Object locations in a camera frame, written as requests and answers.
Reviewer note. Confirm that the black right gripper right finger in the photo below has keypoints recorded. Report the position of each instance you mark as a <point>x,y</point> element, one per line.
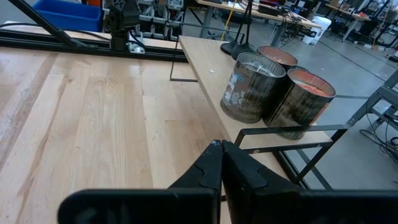
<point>280,207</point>

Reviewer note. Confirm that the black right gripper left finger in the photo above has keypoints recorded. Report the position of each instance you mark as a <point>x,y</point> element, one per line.
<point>149,207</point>

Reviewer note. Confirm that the glass candle jar orange wax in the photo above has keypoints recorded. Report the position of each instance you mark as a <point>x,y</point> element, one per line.
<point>298,105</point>
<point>276,56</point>

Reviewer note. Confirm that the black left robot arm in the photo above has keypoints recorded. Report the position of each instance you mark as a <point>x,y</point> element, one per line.
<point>122,18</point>

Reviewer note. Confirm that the grey metal table leg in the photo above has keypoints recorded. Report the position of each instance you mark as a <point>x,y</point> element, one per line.
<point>377,96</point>

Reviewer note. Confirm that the white bin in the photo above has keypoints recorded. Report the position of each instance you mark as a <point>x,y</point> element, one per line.
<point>317,29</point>

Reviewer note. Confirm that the wooden background work table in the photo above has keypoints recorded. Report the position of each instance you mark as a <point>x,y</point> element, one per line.
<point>300,21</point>

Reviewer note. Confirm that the blue plastic bin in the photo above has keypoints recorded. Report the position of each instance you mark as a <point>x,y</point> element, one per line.
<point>68,15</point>

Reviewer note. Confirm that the black aluminium table frame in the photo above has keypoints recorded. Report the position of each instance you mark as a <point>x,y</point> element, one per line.
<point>77,49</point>

